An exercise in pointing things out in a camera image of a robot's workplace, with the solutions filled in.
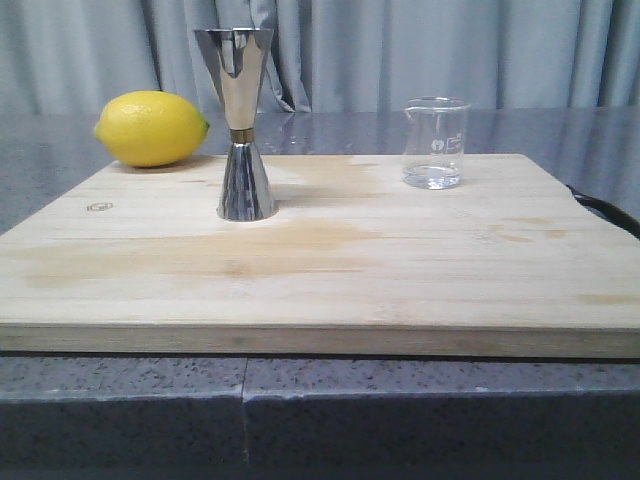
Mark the clear glass beaker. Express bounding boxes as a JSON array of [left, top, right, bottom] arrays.
[[402, 97, 470, 190]]

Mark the steel double jigger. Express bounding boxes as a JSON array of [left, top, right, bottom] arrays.
[[194, 28, 277, 222]]

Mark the wooden cutting board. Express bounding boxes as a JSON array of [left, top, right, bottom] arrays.
[[1, 154, 639, 358]]

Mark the yellow lemon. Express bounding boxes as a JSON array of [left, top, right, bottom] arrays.
[[94, 90, 209, 167]]

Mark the grey curtain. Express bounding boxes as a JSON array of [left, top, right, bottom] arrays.
[[1, 1, 639, 114]]

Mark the black cutting board handle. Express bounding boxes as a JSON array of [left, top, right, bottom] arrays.
[[566, 184, 640, 239]]

